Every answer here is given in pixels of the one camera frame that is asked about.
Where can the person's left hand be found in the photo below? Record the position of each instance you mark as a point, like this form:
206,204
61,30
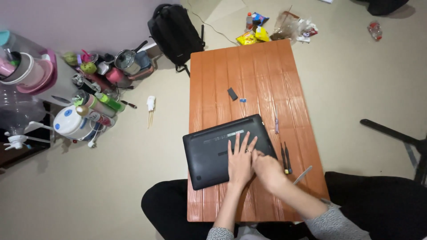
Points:
241,165

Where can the person's right hand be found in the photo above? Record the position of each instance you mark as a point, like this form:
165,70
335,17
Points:
268,170

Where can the black laptop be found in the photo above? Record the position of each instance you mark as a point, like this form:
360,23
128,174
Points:
213,150

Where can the black screwdriver yellow tip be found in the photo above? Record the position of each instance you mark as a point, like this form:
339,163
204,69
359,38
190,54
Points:
284,158

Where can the black screwdriver blue tip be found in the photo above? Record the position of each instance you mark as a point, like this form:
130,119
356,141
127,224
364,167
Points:
288,158

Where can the small black rectangular part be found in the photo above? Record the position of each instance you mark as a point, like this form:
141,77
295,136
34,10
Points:
232,94

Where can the orange wooden low table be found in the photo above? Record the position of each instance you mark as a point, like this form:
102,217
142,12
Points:
253,86

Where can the skewers in white wrapper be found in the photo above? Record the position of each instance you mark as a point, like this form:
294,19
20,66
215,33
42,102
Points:
151,110

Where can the yellow snack packet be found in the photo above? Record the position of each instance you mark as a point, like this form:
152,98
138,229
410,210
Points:
247,38

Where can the black office chair base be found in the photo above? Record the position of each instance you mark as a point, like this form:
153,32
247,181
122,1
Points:
398,146

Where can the clear plastic bag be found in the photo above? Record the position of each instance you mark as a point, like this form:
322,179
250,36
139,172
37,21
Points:
284,28

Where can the plastic bottle orange cap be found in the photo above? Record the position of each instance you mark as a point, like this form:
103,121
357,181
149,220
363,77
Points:
249,21

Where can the crumpled white plastic wrapper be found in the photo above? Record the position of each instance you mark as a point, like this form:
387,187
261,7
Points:
307,30

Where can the black backpack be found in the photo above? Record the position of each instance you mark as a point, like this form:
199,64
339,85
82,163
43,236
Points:
175,33

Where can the blue snack packet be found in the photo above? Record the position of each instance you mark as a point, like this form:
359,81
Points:
259,19

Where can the steel pot with lid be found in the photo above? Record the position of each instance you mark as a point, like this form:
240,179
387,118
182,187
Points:
128,60

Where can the heap of kitchen utensils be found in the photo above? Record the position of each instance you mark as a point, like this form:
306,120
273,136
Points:
100,80

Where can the white rice cooker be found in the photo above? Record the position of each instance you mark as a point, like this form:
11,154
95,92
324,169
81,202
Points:
73,124

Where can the crumpled red clear wrapper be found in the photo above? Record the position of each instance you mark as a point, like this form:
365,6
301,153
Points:
375,30

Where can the black bag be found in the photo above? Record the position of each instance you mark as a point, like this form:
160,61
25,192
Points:
387,6

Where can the clear water dispenser jug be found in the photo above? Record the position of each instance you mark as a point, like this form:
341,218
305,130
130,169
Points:
18,113

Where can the pink and white bucket stack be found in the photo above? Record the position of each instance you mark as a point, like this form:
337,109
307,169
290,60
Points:
26,68

